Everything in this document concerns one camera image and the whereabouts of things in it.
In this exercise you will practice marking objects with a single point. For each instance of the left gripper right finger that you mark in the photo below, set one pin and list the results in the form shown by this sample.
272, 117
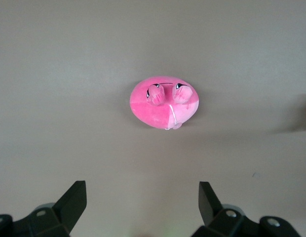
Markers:
212, 212

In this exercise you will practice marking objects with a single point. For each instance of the pink round plush toy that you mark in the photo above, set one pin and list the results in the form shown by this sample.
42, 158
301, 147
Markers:
153, 116

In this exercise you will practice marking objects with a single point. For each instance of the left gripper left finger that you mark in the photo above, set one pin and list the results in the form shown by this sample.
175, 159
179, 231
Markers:
66, 209

